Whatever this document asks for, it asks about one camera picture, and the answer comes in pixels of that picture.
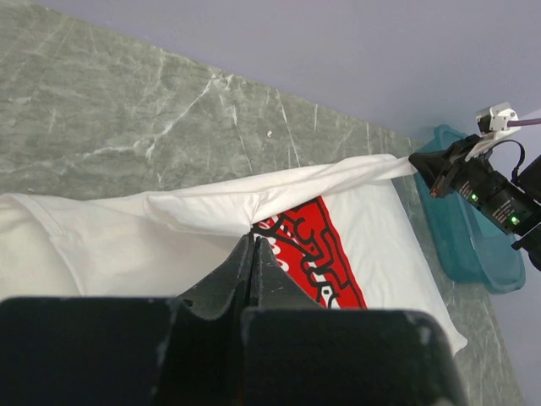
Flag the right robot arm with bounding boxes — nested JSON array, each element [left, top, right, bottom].
[[408, 135, 540, 269]]

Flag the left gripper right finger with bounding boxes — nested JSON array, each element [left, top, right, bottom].
[[239, 239, 467, 405]]

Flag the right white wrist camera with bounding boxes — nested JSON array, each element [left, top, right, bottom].
[[466, 101, 522, 161]]

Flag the teal plastic bin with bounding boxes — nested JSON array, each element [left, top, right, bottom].
[[412, 123, 527, 295]]

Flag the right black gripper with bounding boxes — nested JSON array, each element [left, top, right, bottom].
[[408, 135, 540, 250]]

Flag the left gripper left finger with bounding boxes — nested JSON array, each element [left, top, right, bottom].
[[1, 235, 254, 405]]

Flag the white t-shirt red print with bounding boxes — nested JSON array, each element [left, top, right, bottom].
[[1, 154, 467, 352]]

